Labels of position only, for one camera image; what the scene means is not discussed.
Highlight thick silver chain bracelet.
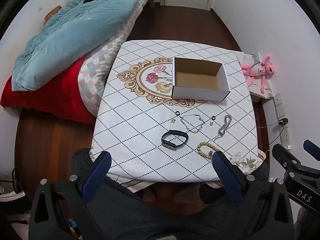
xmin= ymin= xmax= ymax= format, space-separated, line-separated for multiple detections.
xmin=213 ymin=114 xmax=232 ymax=142

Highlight light blue quilt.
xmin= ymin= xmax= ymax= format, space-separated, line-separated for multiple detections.
xmin=12 ymin=0 xmax=163 ymax=92

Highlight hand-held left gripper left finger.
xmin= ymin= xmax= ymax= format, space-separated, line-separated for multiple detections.
xmin=28 ymin=151 xmax=112 ymax=240

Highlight red blanket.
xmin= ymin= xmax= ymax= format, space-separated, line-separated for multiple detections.
xmin=0 ymin=55 xmax=97 ymax=125

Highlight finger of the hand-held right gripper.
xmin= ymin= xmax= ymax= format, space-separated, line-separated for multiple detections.
xmin=303 ymin=140 xmax=320 ymax=162
xmin=272 ymin=143 xmax=320 ymax=180

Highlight brown pillow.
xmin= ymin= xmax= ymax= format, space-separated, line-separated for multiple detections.
xmin=44 ymin=5 xmax=62 ymax=25

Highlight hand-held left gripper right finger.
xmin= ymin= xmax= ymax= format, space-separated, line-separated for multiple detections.
xmin=212 ymin=150 xmax=295 ymax=240

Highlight wooden bead bracelet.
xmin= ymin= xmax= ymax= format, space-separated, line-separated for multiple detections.
xmin=197 ymin=142 xmax=220 ymax=159

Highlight person's dark fleece clothing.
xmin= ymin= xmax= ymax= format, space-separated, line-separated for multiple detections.
xmin=71 ymin=148 xmax=272 ymax=240

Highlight pink plush toy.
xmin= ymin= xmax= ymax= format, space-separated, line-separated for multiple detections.
xmin=240 ymin=52 xmax=275 ymax=94

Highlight grey clothes hanger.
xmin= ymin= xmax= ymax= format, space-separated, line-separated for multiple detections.
xmin=251 ymin=54 xmax=262 ymax=68

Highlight white wall socket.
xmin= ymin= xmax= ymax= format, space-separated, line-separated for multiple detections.
xmin=280 ymin=127 xmax=291 ymax=143

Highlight white cardboard box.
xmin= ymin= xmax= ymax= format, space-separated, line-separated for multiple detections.
xmin=171 ymin=57 xmax=230 ymax=102

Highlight thin silver necklace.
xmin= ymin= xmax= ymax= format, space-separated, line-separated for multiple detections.
xmin=179 ymin=114 xmax=206 ymax=133

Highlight black smart band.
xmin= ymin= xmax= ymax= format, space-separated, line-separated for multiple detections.
xmin=161 ymin=129 xmax=189 ymax=151

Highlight grey wall plate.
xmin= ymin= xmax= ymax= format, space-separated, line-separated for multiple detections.
xmin=276 ymin=106 xmax=287 ymax=120
xmin=273 ymin=93 xmax=284 ymax=110

